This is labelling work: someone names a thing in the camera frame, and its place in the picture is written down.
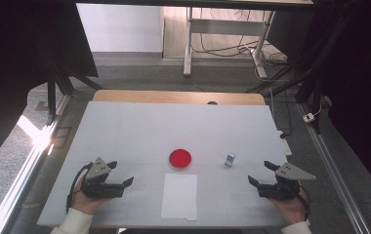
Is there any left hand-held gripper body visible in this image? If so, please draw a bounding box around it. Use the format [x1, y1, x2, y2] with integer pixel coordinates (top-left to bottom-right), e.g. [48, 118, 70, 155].
[81, 157, 125, 200]

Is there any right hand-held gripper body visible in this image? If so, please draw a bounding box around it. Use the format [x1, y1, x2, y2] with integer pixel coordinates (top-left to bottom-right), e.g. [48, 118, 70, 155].
[257, 162, 317, 200]

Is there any white paper sheet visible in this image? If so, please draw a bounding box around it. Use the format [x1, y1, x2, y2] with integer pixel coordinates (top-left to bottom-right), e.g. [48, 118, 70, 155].
[160, 173, 198, 222]

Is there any red round ink dish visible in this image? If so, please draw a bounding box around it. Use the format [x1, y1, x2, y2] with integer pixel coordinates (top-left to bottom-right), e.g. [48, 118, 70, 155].
[168, 148, 193, 172]

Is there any person's left hand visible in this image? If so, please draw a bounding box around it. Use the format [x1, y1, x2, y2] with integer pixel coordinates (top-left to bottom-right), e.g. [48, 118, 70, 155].
[70, 177, 110, 215]

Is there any person's right hand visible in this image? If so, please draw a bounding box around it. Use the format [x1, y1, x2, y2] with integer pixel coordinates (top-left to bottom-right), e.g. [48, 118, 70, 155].
[268, 190, 309, 225]

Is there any white power strip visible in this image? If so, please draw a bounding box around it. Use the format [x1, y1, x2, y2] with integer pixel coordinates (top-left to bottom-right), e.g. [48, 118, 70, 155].
[276, 130, 293, 157]

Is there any white board mat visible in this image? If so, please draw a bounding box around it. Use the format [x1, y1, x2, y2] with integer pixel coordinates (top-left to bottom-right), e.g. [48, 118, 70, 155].
[36, 100, 310, 228]

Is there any black curtain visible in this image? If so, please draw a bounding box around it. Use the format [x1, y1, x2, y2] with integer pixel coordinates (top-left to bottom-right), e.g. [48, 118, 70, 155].
[0, 0, 100, 176]
[266, 0, 371, 204]

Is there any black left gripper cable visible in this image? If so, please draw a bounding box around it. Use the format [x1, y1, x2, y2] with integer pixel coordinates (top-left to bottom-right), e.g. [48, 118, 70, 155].
[65, 161, 94, 214]

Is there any aluminium floor rail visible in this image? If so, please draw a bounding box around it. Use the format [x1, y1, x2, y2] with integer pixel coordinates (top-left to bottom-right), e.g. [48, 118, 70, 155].
[0, 94, 74, 234]
[296, 102, 371, 234]

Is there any black cable bundle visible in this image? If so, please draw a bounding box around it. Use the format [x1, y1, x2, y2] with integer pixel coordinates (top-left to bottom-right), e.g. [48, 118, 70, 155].
[190, 8, 289, 65]

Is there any white metal desk frame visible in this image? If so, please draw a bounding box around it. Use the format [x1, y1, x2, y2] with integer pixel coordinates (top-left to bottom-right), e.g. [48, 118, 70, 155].
[183, 6, 276, 79]

